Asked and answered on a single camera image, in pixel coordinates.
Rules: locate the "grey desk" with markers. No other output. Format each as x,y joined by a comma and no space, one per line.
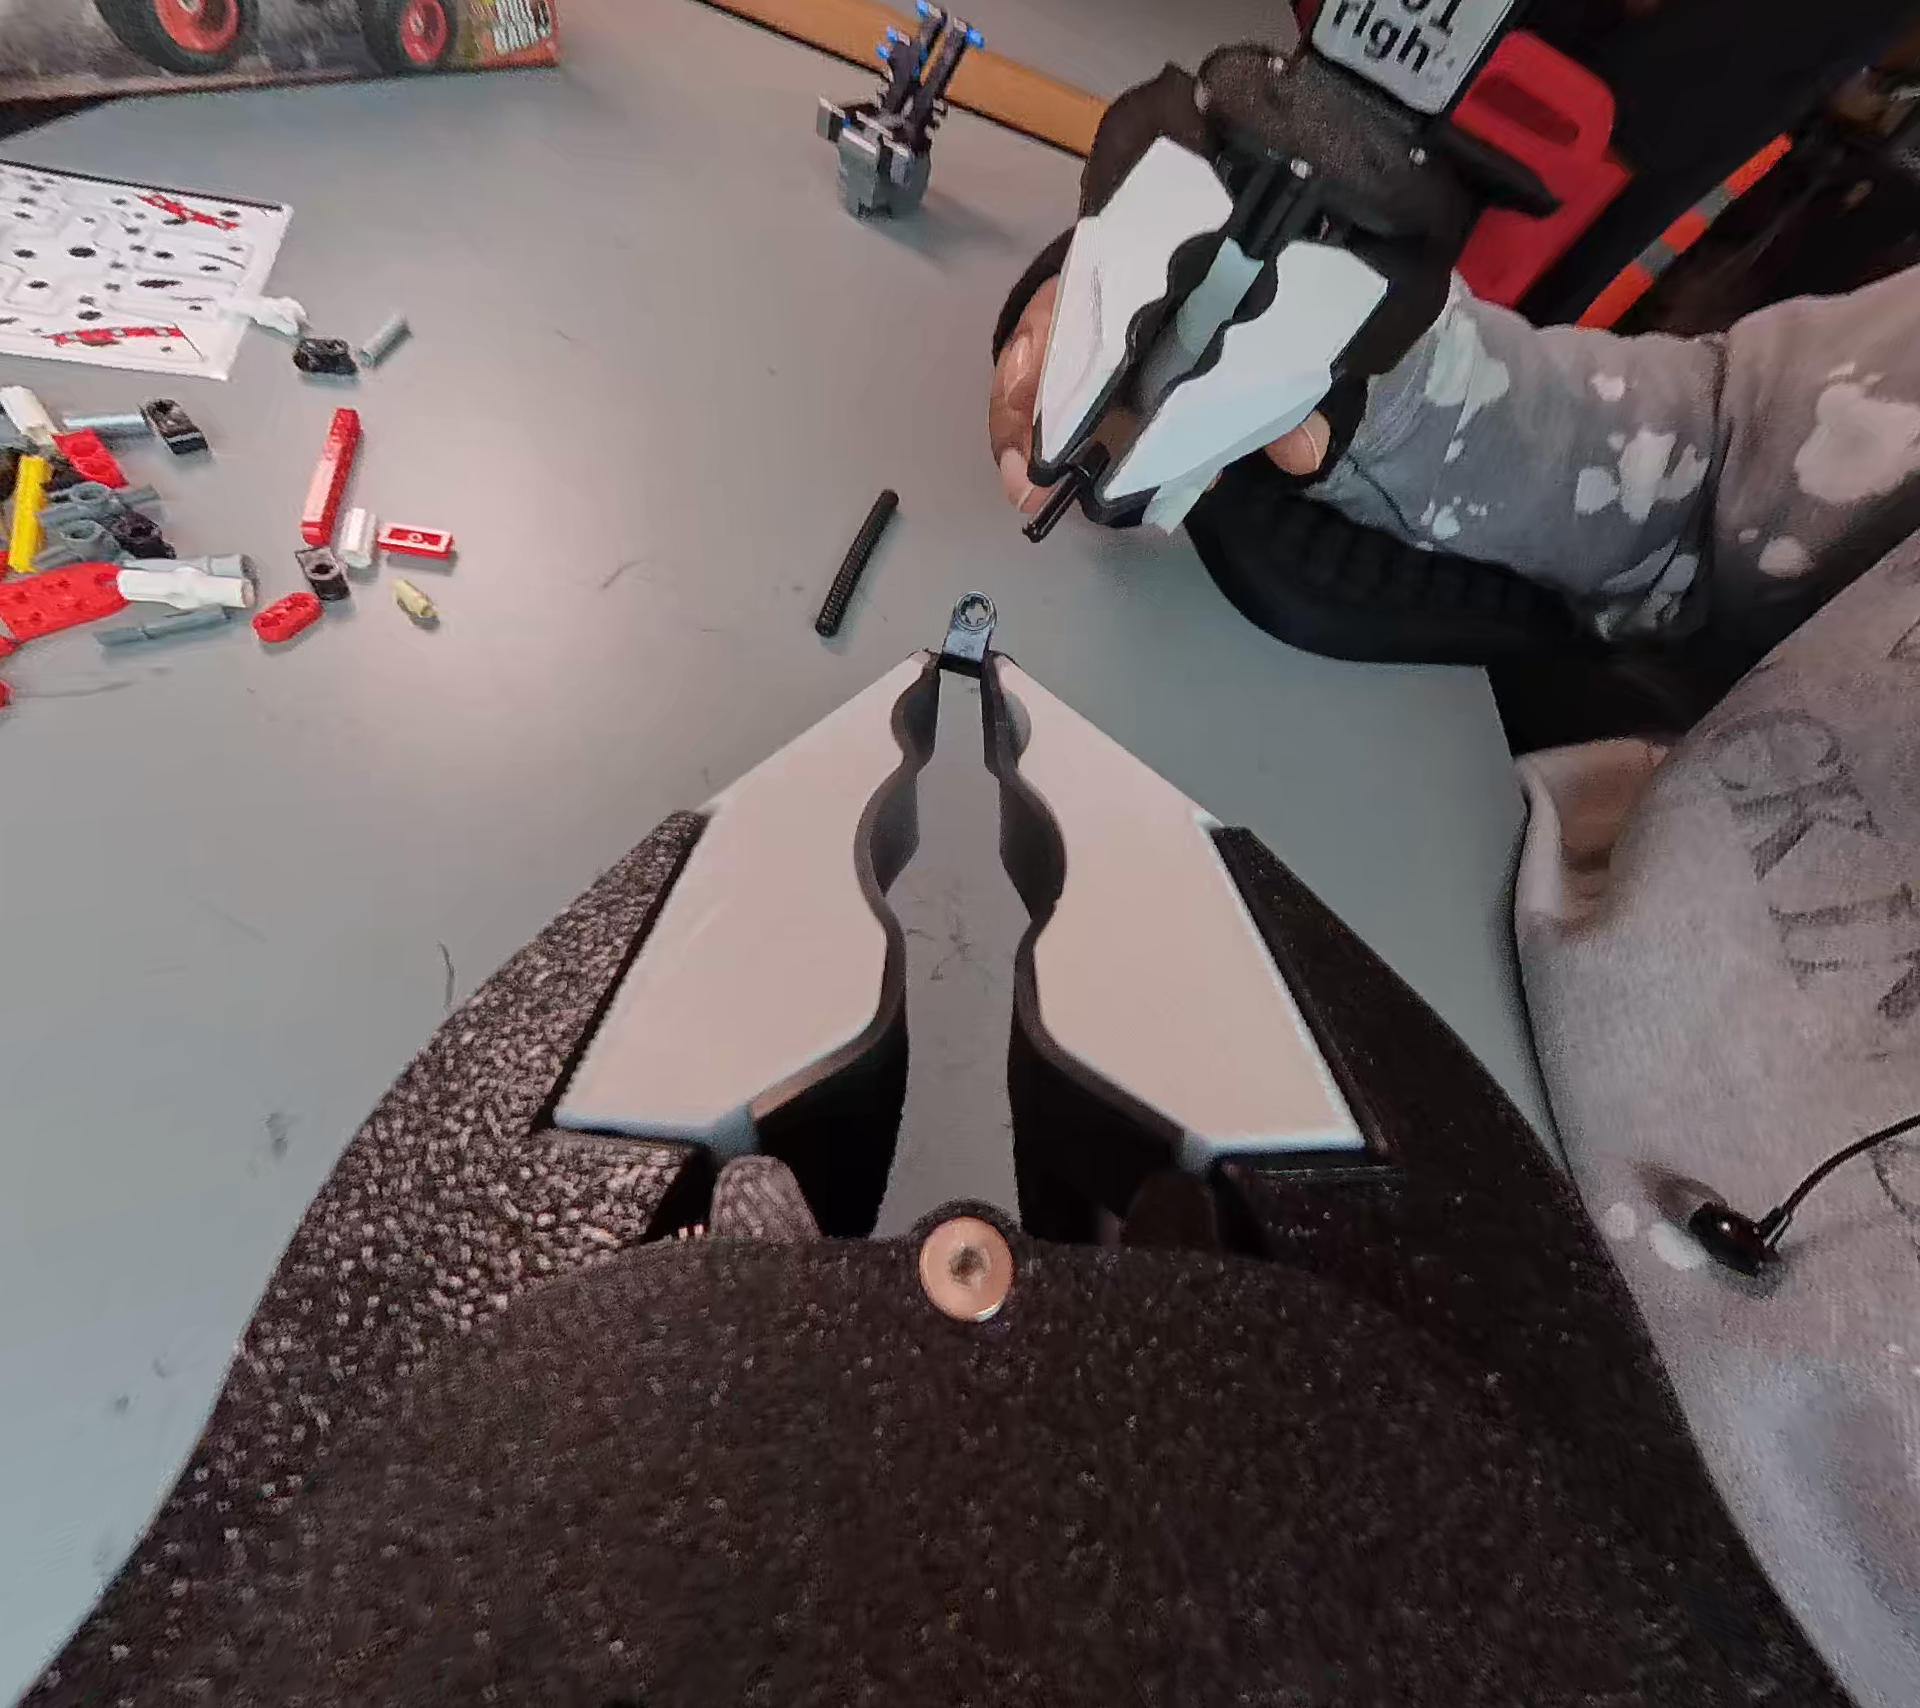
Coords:
600,418

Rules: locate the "red plastic container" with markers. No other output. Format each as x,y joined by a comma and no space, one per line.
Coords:
1544,162

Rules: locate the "white sticker sheet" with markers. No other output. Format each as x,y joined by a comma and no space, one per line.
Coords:
120,268

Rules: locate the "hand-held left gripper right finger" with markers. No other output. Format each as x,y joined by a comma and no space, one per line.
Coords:
1171,988

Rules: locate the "person's grey hoodie torso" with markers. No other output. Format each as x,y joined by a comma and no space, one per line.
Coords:
1770,988

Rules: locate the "grey black brick assembly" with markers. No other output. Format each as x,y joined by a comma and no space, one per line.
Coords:
884,148

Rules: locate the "pile of mixed building parts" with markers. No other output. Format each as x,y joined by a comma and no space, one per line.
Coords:
90,538

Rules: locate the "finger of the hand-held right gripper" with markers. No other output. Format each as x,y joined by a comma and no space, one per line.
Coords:
1275,372
1110,298

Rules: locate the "person's right forearm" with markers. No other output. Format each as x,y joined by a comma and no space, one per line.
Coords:
1621,449

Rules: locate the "person's right hand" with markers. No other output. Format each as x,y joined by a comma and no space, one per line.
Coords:
1016,389

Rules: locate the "black pin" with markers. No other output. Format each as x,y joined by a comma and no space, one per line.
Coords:
1058,509

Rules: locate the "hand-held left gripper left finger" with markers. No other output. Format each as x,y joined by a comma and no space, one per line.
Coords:
751,958

